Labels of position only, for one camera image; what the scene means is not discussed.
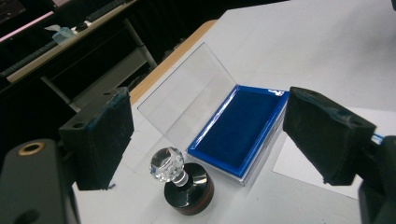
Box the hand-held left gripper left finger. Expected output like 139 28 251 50
58 86 135 191

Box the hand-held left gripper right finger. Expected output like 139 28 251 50
282 86 377 187

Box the stamp with crystal knob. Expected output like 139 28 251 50
148 147 191 189

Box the blue ink pad clear-lid box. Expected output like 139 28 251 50
136 41 290 187

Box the black round stamp base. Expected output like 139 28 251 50
163 161 216 217

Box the white paper sheet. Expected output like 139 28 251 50
272 106 396 200

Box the large white board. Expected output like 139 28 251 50
73 0 396 224

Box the pale blue plastic packet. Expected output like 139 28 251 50
45 23 78 45

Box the wooden table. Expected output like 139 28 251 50
129 19 218 105

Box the white metal-frame desk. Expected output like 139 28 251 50
0 0 158 113

